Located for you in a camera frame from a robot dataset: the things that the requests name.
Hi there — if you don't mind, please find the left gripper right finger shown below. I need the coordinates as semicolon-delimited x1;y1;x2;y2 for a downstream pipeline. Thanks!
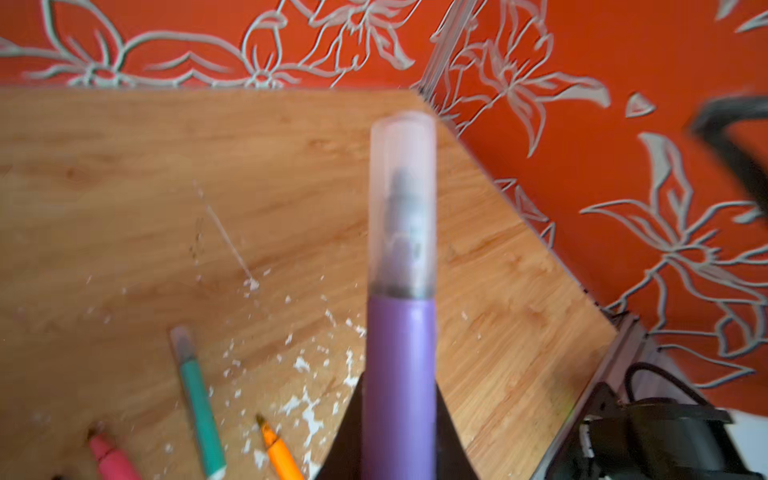
436;386;479;480

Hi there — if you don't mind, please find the clear pen cap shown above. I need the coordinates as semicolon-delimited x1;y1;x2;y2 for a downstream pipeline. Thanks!
169;326;196;365
368;111;437;300

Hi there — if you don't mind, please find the green marker pen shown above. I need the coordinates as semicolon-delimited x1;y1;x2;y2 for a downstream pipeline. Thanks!
177;355;227;479

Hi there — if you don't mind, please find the purple marker pen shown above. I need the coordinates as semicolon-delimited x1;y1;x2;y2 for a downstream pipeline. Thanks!
361;295;437;479

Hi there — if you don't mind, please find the orange marker pen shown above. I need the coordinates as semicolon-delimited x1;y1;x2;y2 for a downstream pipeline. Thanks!
255;413;304;480

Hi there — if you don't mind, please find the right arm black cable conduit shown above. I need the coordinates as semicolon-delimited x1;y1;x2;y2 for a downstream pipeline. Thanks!
686;95;768;217

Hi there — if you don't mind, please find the pink marker pen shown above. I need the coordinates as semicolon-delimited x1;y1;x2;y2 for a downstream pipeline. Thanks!
87;429;142;480

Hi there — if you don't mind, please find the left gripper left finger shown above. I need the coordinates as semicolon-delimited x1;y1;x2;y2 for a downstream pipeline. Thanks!
315;375;364;480

